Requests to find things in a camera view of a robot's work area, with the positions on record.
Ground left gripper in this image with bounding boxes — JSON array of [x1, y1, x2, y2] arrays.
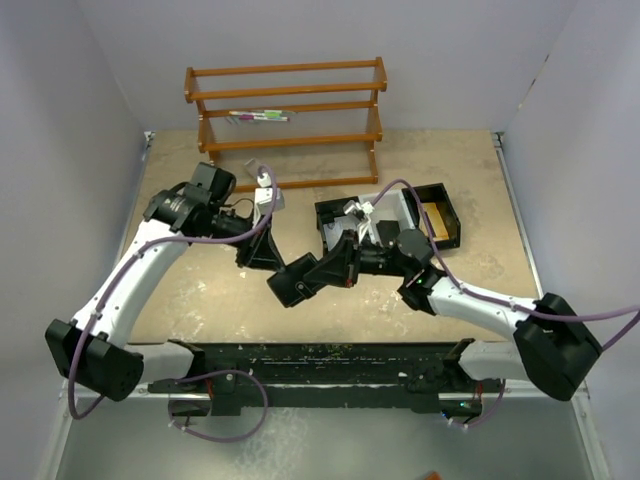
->
[[202, 206, 287, 273]]

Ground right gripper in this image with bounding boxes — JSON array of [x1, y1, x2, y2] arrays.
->
[[304, 230, 411, 289]]

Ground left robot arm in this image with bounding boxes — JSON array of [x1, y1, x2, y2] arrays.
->
[[45, 163, 284, 405]]

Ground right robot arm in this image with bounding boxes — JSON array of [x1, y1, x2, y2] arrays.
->
[[303, 229, 602, 401]]

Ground black left bin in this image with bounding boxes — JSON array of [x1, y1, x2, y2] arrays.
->
[[314, 197, 374, 254]]

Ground black bin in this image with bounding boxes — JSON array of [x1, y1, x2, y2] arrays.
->
[[314, 197, 374, 254], [402, 183, 461, 250]]

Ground white middle bin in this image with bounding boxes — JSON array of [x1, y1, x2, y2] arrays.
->
[[358, 189, 415, 241]]

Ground small grey box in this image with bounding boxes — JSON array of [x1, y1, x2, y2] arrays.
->
[[244, 158, 261, 179]]

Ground wooden block in bin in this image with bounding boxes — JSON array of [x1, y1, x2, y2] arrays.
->
[[423, 202, 449, 241]]

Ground black right bin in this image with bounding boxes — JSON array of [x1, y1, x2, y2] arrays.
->
[[402, 183, 461, 250]]

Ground wooden three-tier rack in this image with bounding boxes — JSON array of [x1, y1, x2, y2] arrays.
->
[[183, 56, 389, 194]]

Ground coloured pens on rack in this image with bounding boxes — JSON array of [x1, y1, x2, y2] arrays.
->
[[226, 109, 294, 125]]

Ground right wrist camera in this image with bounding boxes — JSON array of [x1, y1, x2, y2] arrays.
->
[[343, 200, 374, 239]]

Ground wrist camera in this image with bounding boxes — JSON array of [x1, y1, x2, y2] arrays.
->
[[254, 167, 285, 215], [343, 200, 374, 239]]

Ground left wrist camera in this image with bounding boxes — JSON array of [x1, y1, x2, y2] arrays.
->
[[254, 167, 285, 215]]

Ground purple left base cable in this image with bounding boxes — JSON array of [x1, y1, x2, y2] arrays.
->
[[167, 367, 270, 442]]

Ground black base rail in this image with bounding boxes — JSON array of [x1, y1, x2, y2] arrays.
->
[[149, 339, 500, 419]]

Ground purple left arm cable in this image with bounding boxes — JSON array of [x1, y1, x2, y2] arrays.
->
[[67, 164, 279, 420]]

